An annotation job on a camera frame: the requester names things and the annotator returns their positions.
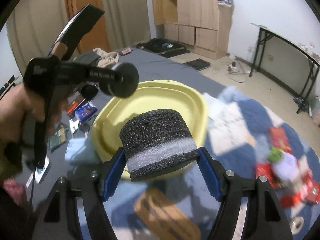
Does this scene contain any black and white foam cylinder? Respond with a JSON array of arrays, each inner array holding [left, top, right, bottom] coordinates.
[[119, 109, 199, 181]]

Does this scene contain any person's left hand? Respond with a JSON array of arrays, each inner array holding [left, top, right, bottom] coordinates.
[[1, 83, 46, 144]]

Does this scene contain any blue snack packet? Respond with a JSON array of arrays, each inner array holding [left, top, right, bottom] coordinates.
[[75, 101, 98, 122]]

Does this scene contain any beige curtain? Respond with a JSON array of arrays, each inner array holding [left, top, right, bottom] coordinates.
[[7, 0, 151, 73]]

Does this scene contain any grey bed sheet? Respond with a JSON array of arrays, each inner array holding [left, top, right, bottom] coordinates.
[[15, 48, 226, 205]]

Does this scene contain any beige clothes pile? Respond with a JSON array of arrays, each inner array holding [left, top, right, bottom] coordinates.
[[93, 48, 119, 68]]

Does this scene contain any blue and white checkered rug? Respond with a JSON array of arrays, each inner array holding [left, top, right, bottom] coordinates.
[[106, 87, 319, 239]]

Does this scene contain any orange wooden door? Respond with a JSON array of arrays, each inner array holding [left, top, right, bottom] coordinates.
[[65, 0, 111, 54]]

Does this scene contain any black open case on floor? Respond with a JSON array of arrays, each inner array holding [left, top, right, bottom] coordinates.
[[136, 38, 189, 58]]

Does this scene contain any yellow plastic tray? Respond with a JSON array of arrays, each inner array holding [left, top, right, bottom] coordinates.
[[91, 80, 208, 163]]

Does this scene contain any black flat pad on floor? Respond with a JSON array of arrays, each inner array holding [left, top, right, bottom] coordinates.
[[183, 59, 211, 72]]

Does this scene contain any wooden cabinet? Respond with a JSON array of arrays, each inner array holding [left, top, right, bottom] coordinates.
[[152, 0, 233, 60]]

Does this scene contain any black folding table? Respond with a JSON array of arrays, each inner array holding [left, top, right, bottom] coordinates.
[[249, 24, 319, 113]]

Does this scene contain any white power strip with cable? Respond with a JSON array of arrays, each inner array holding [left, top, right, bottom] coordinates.
[[227, 61, 247, 83]]

